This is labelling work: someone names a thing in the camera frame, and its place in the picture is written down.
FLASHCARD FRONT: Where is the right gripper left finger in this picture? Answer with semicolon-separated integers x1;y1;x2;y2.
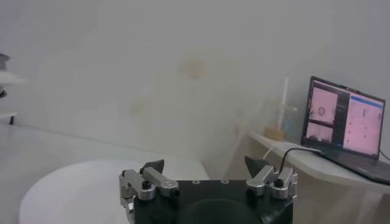
118;159;180;223

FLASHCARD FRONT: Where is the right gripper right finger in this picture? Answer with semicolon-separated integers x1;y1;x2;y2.
244;156;299;200

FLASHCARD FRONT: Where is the plastic cup of milk tea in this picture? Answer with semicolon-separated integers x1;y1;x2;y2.
263;100;298;142

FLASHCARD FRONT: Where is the white side table with laptop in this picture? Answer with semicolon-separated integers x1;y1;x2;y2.
248;130;390;224

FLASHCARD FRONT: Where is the round white plate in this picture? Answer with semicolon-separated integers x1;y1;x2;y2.
18;159;211;224

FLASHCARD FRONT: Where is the black laptop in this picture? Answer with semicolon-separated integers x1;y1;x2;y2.
300;75;390;186

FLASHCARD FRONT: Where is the white electric cooking pot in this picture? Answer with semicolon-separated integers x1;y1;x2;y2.
0;71;27;98

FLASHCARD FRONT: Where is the white cable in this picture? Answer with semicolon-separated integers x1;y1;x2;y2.
263;142;293;159

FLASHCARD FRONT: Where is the black power adapter cable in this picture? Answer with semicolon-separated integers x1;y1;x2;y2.
278;147;324;174

